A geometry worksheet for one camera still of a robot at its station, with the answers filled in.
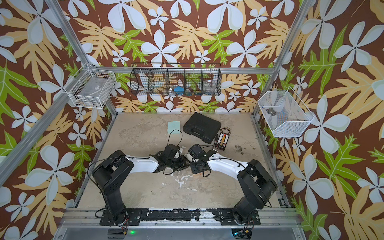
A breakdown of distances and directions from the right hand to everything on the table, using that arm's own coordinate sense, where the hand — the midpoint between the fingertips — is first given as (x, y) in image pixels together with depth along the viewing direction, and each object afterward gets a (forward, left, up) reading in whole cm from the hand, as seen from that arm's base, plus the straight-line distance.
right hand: (194, 167), depth 89 cm
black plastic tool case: (+29, -6, +4) cm, 30 cm away
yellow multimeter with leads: (+28, -23, -2) cm, 36 cm away
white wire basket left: (+34, +60, +34) cm, 76 cm away
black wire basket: (+48, +11, +30) cm, 58 cm away
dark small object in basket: (+24, -45, +24) cm, 57 cm away
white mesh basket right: (+21, -52, +25) cm, 62 cm away
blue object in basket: (+41, +9, +27) cm, 50 cm away
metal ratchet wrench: (+21, -16, -2) cm, 27 cm away
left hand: (+2, +1, +2) cm, 3 cm away
